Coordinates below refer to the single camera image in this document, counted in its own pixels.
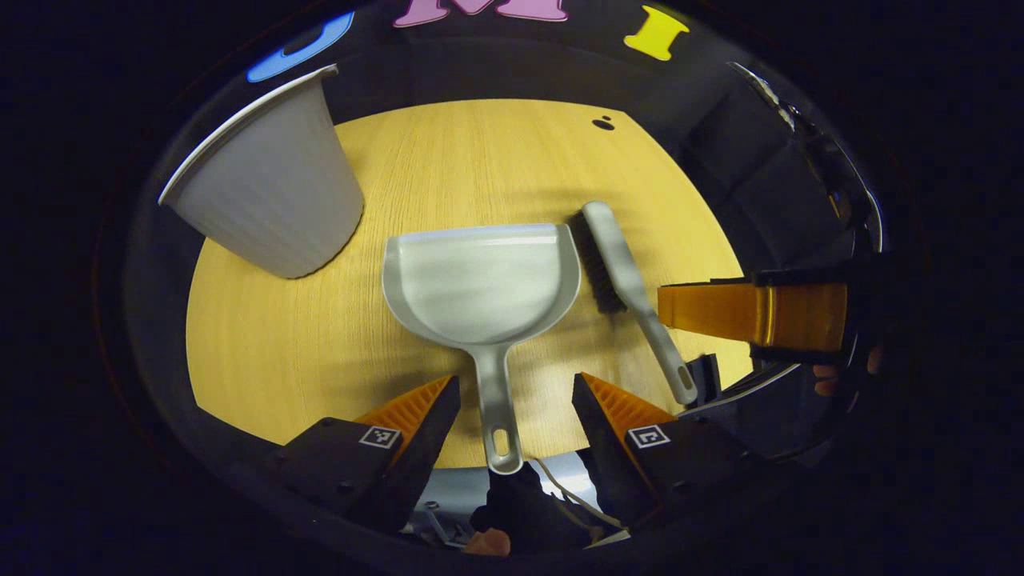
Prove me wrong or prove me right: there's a small white broom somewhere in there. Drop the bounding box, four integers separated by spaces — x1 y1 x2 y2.
568 201 698 406

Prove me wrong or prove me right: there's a wooden desktop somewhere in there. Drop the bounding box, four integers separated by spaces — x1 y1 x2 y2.
186 98 754 470

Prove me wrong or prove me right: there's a small white dustpan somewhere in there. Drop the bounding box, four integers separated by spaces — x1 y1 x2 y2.
382 223 582 476

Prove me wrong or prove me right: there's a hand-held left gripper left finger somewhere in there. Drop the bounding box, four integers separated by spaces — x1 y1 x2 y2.
270 374 463 535

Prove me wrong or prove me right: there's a white ribbed garbage bin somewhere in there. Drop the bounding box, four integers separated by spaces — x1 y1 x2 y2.
158 64 366 280

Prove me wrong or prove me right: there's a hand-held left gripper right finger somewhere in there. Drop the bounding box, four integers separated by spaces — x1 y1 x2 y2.
570 372 769 529

